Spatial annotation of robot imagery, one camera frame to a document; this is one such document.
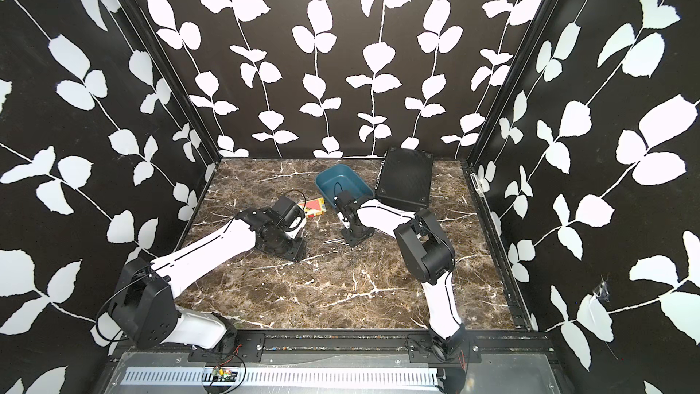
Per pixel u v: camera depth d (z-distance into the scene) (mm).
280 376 702
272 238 615
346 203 782
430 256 532
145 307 412
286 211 669
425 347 733
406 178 1105
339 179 1141
